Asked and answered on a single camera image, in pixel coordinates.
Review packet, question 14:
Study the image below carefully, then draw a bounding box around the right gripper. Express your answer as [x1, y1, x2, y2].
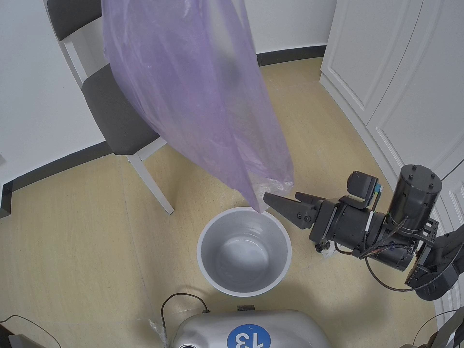
[263, 191, 388, 250]

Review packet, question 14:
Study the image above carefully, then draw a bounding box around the purple plastic bag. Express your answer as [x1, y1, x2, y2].
[101, 0, 295, 215]

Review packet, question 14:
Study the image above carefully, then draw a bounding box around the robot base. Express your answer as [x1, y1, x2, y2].
[174, 305, 331, 348]

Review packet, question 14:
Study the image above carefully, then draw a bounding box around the white trash bin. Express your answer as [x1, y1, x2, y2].
[196, 207, 293, 297]

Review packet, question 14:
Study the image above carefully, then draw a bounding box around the white wardrobe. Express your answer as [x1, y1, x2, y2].
[319, 0, 464, 325]

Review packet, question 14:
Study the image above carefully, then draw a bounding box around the white chair grey seat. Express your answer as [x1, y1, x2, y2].
[46, 0, 175, 215]

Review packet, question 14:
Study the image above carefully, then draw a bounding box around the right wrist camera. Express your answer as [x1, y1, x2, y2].
[346, 171, 382, 210]

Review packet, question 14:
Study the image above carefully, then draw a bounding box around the black cable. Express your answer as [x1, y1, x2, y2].
[160, 293, 211, 340]
[363, 254, 417, 293]

